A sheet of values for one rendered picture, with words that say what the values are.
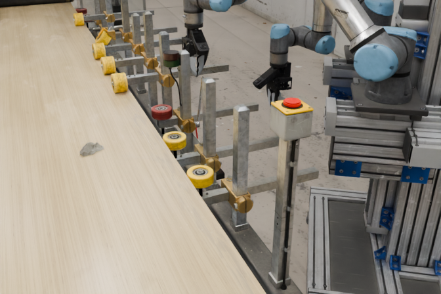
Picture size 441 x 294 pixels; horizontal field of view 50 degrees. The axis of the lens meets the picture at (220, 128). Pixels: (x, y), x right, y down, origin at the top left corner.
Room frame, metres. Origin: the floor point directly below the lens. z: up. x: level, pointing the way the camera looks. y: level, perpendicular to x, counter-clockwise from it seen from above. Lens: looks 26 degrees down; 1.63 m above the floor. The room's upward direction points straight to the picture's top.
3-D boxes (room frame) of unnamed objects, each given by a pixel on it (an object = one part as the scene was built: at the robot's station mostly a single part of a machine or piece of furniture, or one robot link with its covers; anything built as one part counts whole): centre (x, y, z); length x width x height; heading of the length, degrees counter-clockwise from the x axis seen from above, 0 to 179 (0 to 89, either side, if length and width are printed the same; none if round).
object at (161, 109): (1.67, 0.23, 0.85); 0.08 x 0.08 x 0.11
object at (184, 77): (1.67, 0.13, 0.90); 0.04 x 0.04 x 0.48; 23
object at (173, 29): (2.67, 0.43, 0.95); 0.37 x 0.03 x 0.03; 113
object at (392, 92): (1.47, -0.56, 1.09); 0.15 x 0.15 x 0.10
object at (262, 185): (1.27, -0.12, 0.80); 0.44 x 0.03 x 0.04; 113
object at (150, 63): (2.15, 0.34, 0.95); 0.14 x 0.06 x 0.05; 23
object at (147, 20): (2.13, 0.33, 0.94); 0.04 x 0.04 x 0.48; 23
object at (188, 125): (1.68, 0.15, 0.85); 0.14 x 0.06 x 0.05; 23
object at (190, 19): (1.80, 0.10, 1.23); 0.08 x 0.08 x 0.05
